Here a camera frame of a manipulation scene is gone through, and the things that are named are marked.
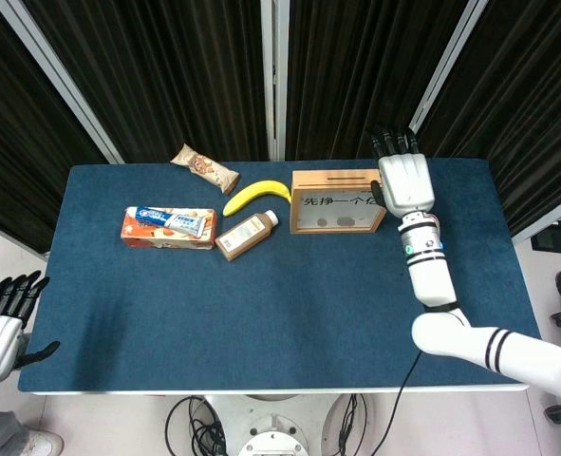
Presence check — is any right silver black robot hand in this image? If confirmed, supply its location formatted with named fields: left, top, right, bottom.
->
left=367, top=123, right=436, bottom=219

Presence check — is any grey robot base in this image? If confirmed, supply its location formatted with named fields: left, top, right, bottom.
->
left=203, top=393, right=338, bottom=456

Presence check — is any dark curtain panel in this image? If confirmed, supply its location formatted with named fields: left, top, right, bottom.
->
left=420, top=0, right=561, bottom=238
left=284, top=0, right=470, bottom=162
left=0, top=0, right=116, bottom=256
left=21, top=0, right=270, bottom=163

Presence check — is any yellow banana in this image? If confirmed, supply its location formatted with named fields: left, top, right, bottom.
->
left=221, top=180, right=294, bottom=218

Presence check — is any black keyboard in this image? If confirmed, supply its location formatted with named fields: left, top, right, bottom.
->
left=530, top=218, right=561, bottom=257

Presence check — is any brown drink bottle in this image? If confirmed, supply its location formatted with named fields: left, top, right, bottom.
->
left=215, top=209, right=280, bottom=262

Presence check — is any beige snack bar wrapper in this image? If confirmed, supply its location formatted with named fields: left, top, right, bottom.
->
left=170, top=143, right=241, bottom=195

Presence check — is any orange snack box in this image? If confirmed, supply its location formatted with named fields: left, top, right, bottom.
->
left=120, top=206, right=218, bottom=251

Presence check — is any white blue toothpaste tube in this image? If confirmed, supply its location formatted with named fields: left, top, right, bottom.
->
left=126, top=205, right=208, bottom=238

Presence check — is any blue table cloth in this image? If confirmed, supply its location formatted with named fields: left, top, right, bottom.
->
left=17, top=159, right=553, bottom=394

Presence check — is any wooden coin box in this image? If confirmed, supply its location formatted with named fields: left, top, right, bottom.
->
left=289, top=168, right=388, bottom=236

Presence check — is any white partition frame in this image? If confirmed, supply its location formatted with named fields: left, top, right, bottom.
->
left=512, top=189, right=561, bottom=246
left=407, top=0, right=490, bottom=161
left=259, top=0, right=289, bottom=162
left=0, top=0, right=125, bottom=165

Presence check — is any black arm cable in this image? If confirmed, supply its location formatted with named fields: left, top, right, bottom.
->
left=372, top=350, right=421, bottom=456

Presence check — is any black cable bundle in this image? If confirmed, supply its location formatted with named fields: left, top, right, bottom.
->
left=164, top=394, right=229, bottom=456

